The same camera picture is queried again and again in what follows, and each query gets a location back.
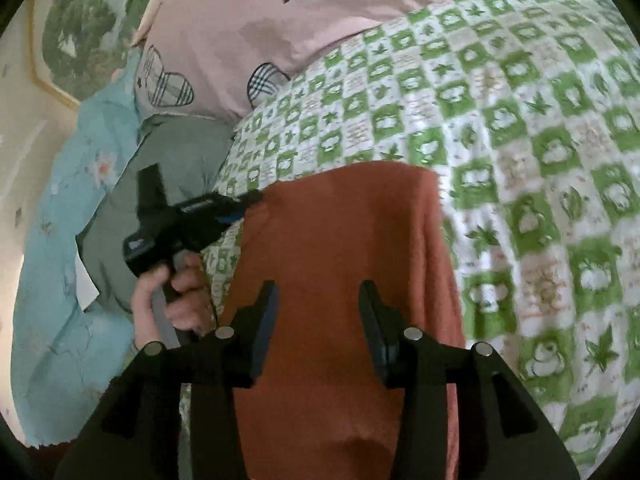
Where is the rust orange knit sweater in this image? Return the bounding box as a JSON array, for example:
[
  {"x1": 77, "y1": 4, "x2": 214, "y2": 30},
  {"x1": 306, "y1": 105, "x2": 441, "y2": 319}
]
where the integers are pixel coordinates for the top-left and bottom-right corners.
[{"x1": 220, "y1": 160, "x2": 468, "y2": 480}]

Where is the pink heart-pattern pillow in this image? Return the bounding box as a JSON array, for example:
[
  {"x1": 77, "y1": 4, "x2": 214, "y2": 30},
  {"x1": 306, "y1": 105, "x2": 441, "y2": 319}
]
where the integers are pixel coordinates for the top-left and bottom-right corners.
[{"x1": 132, "y1": 0, "x2": 563, "y2": 122}]

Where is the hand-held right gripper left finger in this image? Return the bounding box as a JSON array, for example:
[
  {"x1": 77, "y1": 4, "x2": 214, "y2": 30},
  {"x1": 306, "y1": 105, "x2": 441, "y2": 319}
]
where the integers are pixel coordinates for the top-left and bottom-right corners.
[{"x1": 52, "y1": 280, "x2": 280, "y2": 480}]

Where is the light blue floral cloth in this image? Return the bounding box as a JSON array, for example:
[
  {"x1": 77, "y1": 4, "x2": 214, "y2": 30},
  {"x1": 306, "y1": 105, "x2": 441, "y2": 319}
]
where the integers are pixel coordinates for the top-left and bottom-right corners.
[{"x1": 10, "y1": 50, "x2": 153, "y2": 450}]

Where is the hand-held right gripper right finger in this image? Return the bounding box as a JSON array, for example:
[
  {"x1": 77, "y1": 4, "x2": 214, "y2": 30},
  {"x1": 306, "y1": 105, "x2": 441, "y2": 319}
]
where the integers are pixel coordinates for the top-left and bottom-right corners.
[{"x1": 358, "y1": 280, "x2": 581, "y2": 480}]

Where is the green checkered bed sheet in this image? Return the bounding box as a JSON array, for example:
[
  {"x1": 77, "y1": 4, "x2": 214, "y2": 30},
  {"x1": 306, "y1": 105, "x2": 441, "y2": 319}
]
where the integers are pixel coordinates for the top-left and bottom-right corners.
[{"x1": 200, "y1": 0, "x2": 640, "y2": 471}]

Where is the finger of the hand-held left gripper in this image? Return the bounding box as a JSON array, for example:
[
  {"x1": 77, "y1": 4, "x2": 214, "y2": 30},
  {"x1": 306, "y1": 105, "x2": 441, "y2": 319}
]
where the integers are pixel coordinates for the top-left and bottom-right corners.
[{"x1": 216, "y1": 189, "x2": 264, "y2": 226}]

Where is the framed landscape picture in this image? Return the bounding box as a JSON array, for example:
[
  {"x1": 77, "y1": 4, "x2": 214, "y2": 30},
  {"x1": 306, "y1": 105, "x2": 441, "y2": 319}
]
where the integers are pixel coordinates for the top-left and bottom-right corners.
[{"x1": 30, "y1": 0, "x2": 167, "y2": 109}]

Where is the grey green cloth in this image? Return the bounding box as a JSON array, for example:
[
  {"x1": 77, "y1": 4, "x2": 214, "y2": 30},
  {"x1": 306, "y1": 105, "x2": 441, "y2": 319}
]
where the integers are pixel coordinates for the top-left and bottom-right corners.
[{"x1": 75, "y1": 112, "x2": 237, "y2": 315}]

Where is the person's left hand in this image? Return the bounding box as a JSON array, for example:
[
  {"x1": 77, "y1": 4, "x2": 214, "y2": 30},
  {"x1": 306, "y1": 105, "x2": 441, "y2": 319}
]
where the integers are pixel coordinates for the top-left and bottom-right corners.
[{"x1": 131, "y1": 252, "x2": 217, "y2": 352}]

